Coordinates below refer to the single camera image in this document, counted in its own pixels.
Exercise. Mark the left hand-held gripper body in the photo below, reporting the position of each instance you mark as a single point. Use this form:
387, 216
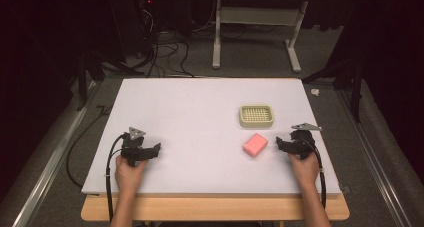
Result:
133, 147

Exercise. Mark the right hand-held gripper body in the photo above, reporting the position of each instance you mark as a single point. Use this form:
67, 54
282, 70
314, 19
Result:
301, 142

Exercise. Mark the pink soap bar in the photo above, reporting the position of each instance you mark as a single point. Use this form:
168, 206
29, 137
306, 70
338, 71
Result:
255, 145

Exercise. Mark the beige soap dish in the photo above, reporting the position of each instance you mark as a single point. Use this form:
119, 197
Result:
256, 116

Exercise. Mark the person's right hand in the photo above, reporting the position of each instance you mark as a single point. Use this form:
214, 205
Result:
305, 172

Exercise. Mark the person's left hand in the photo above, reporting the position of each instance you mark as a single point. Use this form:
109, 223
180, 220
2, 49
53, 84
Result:
129, 177

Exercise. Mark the white foam board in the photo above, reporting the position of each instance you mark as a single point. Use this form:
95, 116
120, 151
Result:
200, 137

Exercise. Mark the small white scrap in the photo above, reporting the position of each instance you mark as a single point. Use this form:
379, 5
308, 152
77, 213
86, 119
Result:
315, 92

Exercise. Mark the black stand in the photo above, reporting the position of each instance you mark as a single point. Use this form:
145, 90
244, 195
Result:
353, 80
86, 73

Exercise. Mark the wooden table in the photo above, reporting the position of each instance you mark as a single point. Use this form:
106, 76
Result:
213, 208

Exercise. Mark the metal floor rail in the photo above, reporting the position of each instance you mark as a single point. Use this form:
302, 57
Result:
50, 167
373, 160

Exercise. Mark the white metal desk frame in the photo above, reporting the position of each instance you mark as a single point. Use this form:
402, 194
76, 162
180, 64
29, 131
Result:
260, 17

